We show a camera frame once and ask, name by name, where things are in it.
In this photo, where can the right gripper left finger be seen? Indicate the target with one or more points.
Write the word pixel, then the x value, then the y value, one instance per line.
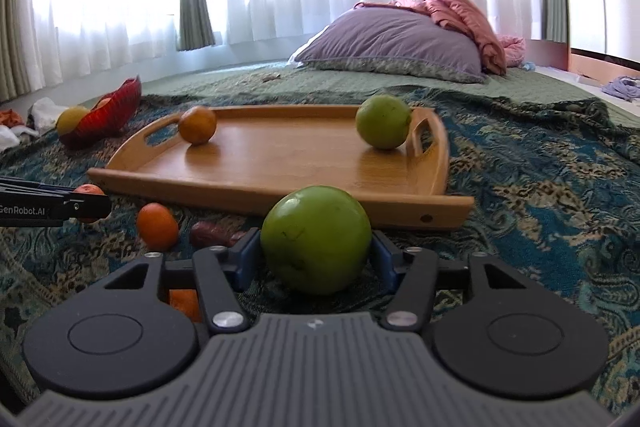
pixel 221 272

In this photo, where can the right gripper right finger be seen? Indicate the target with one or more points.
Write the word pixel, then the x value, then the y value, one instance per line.
pixel 411 273

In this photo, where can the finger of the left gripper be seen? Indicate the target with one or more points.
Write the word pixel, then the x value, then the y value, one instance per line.
pixel 71 205

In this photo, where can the small mandarin with stem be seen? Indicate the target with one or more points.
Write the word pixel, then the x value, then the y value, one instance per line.
pixel 186 301

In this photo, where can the green apple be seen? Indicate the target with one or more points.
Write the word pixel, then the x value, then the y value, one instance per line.
pixel 383 121
pixel 316 239

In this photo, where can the dark red date fruit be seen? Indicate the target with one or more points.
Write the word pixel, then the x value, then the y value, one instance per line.
pixel 205 234

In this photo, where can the yellow fruit in bowl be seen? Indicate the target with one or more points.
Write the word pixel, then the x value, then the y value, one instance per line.
pixel 70 118

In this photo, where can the white clothes pile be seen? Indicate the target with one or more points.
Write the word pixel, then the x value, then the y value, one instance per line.
pixel 41 118

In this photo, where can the red glass fruit bowl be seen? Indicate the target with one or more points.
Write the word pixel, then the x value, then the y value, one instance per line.
pixel 108 117

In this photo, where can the wooden serving tray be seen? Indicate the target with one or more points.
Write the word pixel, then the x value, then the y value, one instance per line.
pixel 261 153

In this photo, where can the large brownish orange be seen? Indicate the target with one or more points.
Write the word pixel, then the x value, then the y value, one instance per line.
pixel 197 125

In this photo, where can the blue paisley patterned cloth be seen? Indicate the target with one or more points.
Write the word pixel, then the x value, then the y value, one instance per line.
pixel 556 190

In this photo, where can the green quilted bedspread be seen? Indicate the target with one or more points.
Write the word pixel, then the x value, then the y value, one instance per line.
pixel 543 85

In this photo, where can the purple pillow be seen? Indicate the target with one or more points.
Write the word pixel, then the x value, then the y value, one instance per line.
pixel 394 42

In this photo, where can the pink crumpled blanket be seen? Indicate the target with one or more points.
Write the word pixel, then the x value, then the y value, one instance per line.
pixel 497 52

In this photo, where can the blue-grey cloth on floor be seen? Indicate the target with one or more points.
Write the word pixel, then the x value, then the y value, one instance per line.
pixel 624 87

